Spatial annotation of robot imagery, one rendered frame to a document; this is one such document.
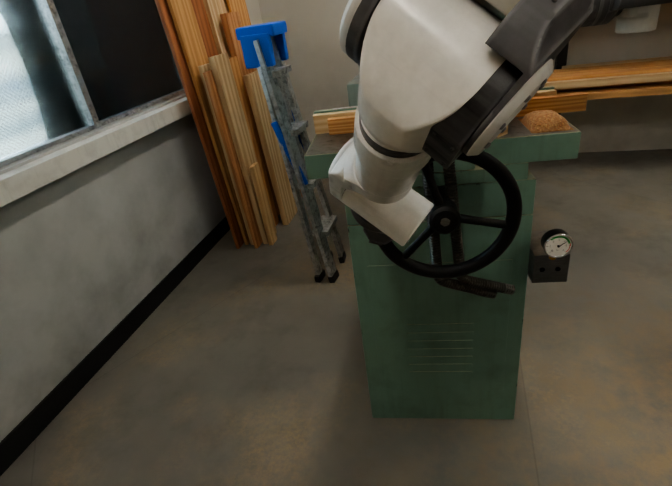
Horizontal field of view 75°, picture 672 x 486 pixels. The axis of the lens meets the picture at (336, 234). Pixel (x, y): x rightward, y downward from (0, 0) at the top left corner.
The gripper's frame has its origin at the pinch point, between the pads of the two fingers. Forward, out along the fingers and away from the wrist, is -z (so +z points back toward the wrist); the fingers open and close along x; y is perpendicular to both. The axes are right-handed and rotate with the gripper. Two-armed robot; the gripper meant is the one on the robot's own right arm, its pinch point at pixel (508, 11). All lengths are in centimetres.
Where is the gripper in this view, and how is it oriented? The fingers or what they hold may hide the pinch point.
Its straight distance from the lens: 98.7
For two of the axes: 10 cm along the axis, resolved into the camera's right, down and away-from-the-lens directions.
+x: 1.0, 9.6, 2.7
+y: 1.4, -2.8, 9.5
